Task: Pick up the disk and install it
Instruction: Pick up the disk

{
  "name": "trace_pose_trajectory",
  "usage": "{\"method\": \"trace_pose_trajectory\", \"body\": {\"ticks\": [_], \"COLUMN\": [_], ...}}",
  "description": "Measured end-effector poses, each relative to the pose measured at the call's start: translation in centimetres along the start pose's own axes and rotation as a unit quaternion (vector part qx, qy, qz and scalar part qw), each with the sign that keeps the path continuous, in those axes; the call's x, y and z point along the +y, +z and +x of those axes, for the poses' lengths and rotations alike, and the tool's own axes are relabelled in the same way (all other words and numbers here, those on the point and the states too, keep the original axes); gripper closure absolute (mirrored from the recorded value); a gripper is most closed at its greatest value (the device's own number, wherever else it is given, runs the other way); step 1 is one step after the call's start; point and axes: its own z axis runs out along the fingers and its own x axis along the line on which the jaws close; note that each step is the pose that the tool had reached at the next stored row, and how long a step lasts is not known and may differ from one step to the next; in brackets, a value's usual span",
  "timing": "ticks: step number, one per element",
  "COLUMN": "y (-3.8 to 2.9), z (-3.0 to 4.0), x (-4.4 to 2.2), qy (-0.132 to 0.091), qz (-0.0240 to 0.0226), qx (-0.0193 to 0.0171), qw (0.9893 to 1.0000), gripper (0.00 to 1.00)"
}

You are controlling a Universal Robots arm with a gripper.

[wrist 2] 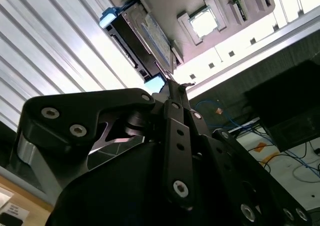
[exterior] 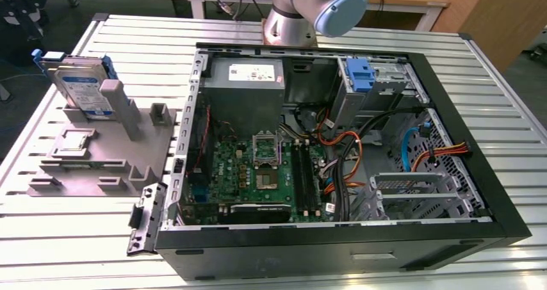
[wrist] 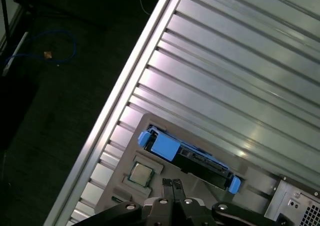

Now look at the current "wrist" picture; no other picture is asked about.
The white metal leg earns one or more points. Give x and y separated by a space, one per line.
15 54

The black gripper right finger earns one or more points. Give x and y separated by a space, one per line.
190 211

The black PC case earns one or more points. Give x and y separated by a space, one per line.
287 198

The grey parts rack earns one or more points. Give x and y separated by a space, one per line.
200 188

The hard disk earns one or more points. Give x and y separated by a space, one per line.
165 147

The small brown scrap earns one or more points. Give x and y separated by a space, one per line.
48 55

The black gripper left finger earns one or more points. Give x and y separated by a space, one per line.
160 211

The silver CPU chip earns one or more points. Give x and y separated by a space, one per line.
141 173

